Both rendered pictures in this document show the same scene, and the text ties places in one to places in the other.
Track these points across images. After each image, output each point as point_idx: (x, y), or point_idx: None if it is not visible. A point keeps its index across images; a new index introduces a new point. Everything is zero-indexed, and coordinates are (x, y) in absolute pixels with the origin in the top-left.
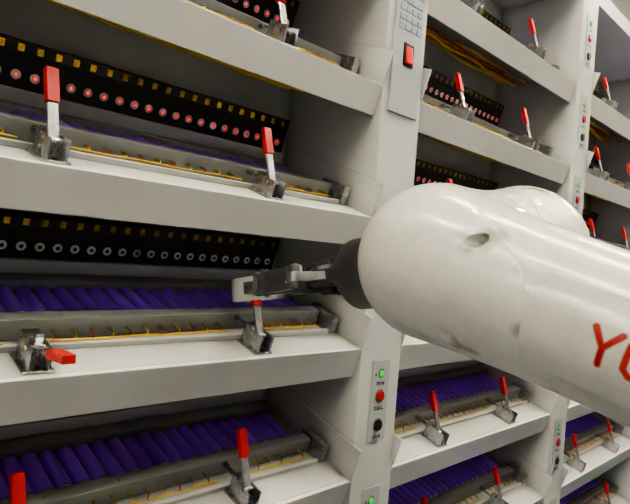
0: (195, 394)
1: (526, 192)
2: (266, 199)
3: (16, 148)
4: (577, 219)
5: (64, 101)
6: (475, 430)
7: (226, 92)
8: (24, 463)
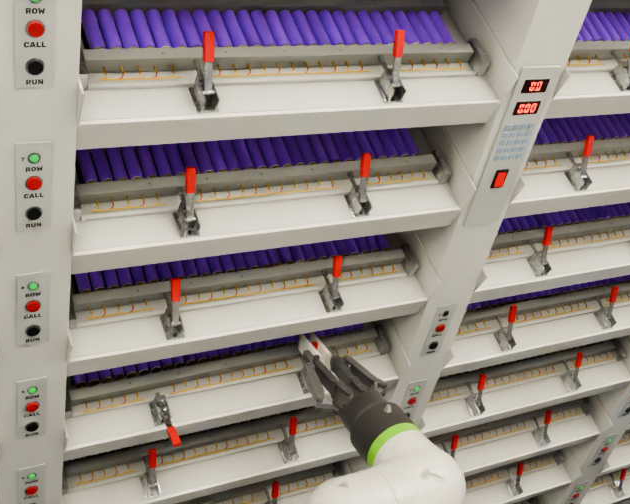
0: (258, 416)
1: (419, 484)
2: (324, 317)
3: (154, 318)
4: (445, 503)
5: None
6: (525, 397)
7: None
8: None
